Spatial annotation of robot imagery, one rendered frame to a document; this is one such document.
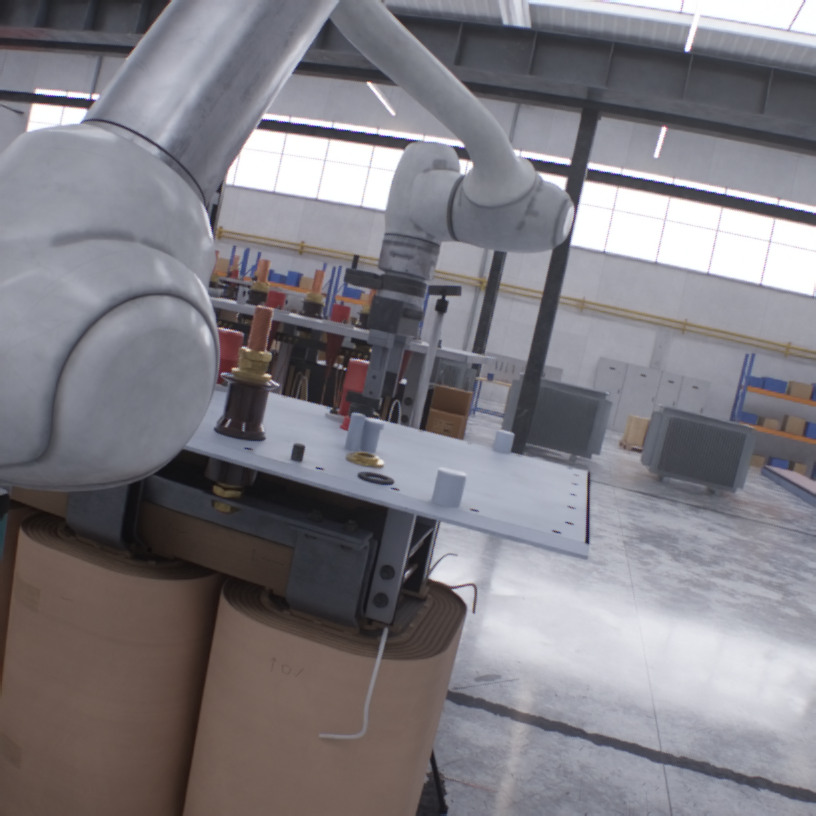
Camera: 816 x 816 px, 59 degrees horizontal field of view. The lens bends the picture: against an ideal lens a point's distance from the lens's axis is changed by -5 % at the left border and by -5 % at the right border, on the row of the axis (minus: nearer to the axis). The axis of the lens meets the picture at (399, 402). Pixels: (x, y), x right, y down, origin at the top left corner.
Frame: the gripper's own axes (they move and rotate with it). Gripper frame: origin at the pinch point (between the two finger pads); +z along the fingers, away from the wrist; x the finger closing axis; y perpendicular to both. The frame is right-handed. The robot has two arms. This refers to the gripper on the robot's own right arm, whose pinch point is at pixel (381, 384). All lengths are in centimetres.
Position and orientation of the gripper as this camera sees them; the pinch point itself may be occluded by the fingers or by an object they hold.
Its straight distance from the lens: 118.5
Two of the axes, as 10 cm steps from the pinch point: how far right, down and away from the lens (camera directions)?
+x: 2.5, -0.4, 9.7
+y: 9.5, 2.3, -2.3
